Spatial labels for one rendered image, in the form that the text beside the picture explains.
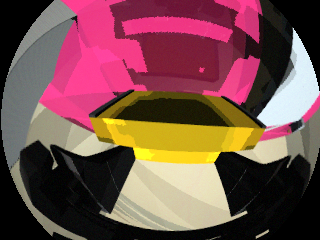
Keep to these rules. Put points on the white panel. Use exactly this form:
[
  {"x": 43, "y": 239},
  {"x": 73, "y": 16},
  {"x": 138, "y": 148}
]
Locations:
[{"x": 285, "y": 86}]

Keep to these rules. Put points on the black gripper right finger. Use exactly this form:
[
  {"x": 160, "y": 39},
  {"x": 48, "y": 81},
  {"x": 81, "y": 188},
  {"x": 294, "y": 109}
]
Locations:
[{"x": 244, "y": 179}]

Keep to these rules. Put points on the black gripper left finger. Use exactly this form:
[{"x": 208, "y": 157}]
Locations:
[{"x": 103, "y": 174}]

